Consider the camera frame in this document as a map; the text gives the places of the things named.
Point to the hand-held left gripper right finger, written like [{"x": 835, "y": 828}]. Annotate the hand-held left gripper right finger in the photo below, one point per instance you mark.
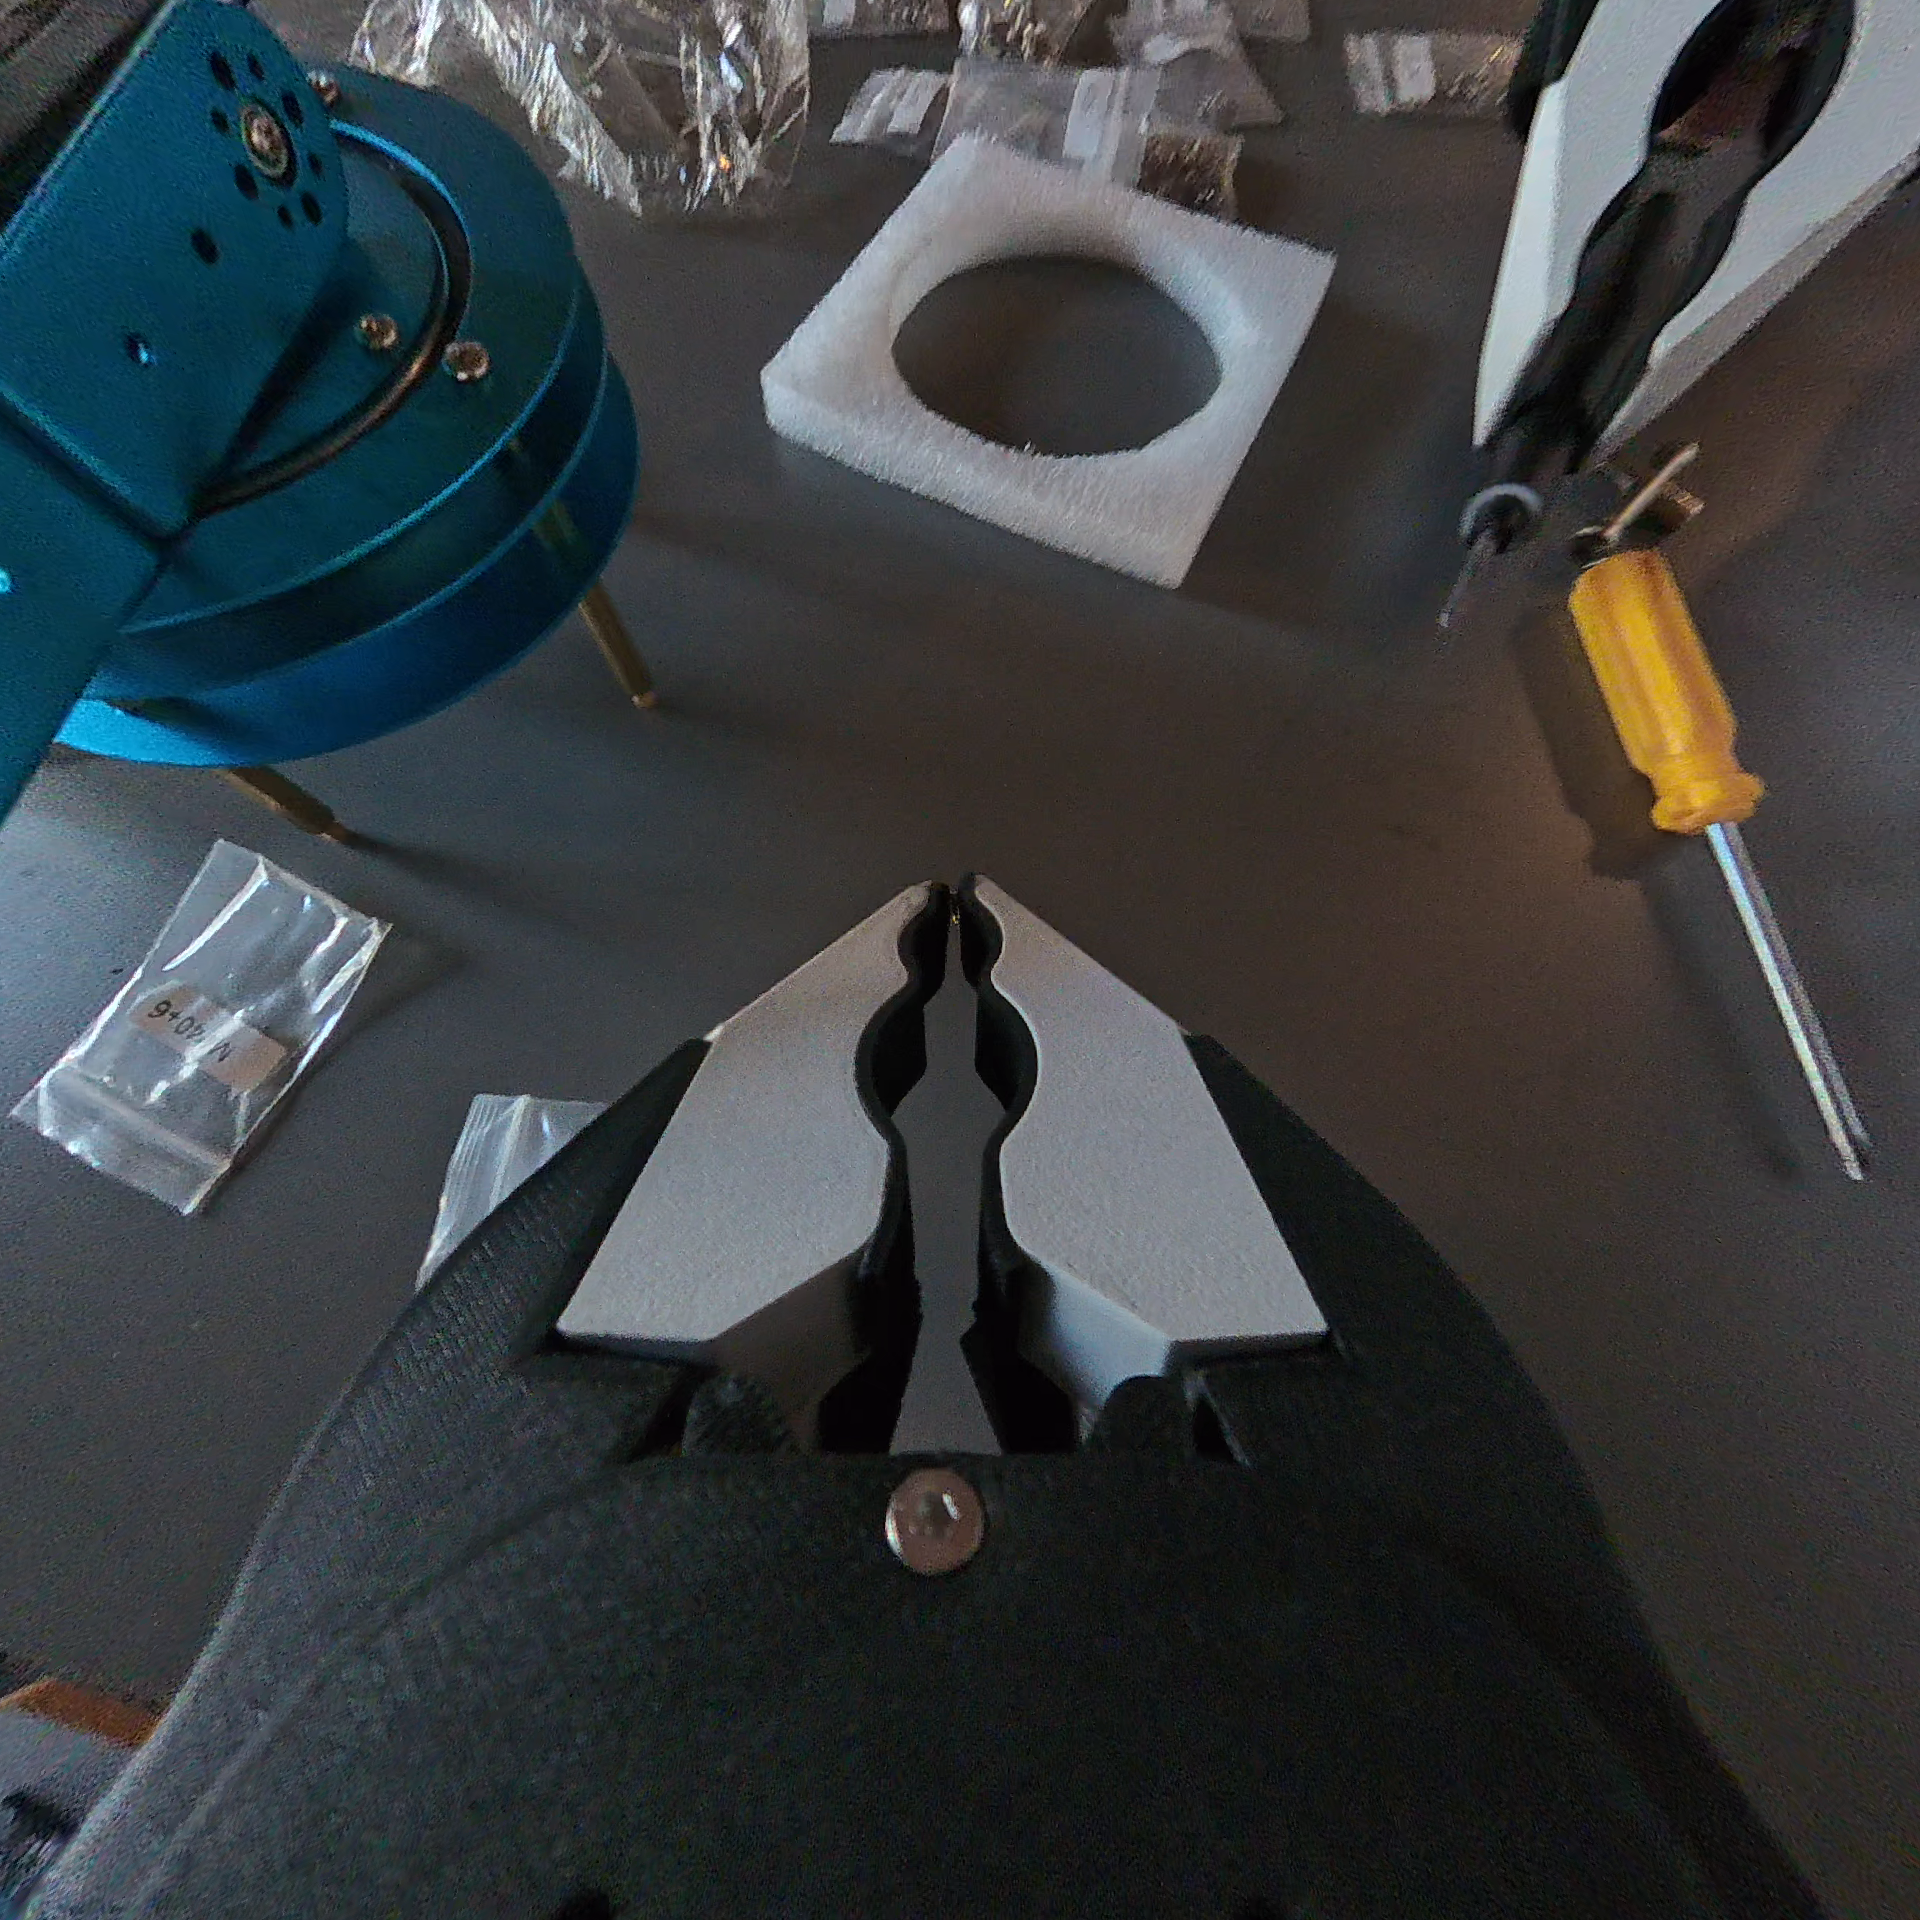
[{"x": 1156, "y": 1200}]

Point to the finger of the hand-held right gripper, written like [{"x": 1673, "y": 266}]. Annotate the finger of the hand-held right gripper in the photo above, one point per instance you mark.
[
  {"x": 1589, "y": 91},
  {"x": 1846, "y": 165}
]

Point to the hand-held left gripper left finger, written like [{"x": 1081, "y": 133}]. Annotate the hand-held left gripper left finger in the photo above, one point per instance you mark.
[{"x": 734, "y": 1200}]

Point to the black electric screwdriver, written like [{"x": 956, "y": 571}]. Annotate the black electric screwdriver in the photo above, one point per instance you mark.
[{"x": 1589, "y": 346}]

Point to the white foam frame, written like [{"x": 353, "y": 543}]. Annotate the white foam frame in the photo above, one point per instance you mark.
[{"x": 841, "y": 390}]

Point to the blue toy robot arm base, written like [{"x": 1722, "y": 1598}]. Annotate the blue toy robot arm base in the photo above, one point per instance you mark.
[{"x": 300, "y": 525}]

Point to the dark grey desk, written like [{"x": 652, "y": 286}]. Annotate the dark grey desk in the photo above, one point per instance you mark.
[{"x": 1125, "y": 751}]

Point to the clear zip bag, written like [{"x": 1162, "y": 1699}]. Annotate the clear zip bag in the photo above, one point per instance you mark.
[{"x": 495, "y": 1172}]

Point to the metal cross wrench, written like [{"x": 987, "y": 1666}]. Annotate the metal cross wrench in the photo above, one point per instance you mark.
[{"x": 1643, "y": 503}]

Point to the pile of small screw bags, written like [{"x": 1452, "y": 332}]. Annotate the pile of small screw bags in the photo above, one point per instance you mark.
[{"x": 1141, "y": 91}]

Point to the labelled zip bag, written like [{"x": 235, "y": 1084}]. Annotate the labelled zip bag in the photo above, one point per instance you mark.
[{"x": 196, "y": 1036}]

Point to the crumpled clear plastic wrap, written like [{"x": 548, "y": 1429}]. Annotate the crumpled clear plastic wrap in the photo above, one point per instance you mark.
[{"x": 601, "y": 91}]

